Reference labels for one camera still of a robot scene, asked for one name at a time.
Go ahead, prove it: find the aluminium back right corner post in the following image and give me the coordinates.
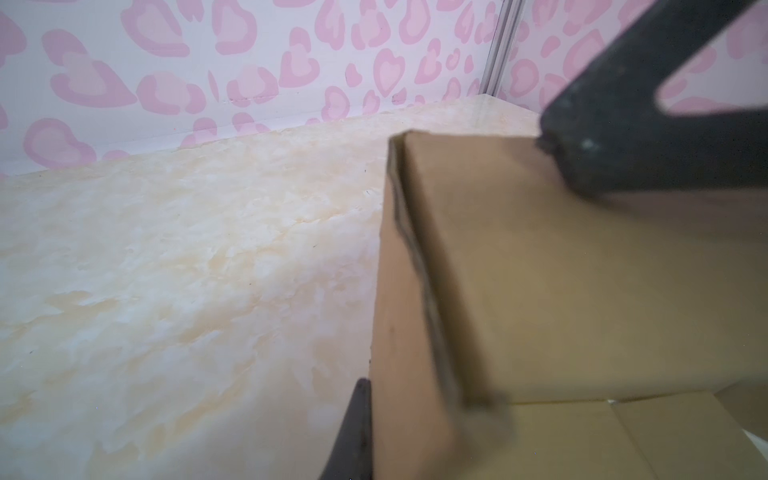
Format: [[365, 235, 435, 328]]
[[479, 0, 526, 97]]

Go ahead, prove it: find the brown cardboard paper box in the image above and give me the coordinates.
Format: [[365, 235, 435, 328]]
[[369, 131, 767, 479]]

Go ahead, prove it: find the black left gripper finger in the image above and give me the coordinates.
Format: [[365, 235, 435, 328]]
[[318, 378, 373, 480]]

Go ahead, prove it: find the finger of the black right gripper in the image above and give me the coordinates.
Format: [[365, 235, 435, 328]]
[[536, 1, 767, 195]]

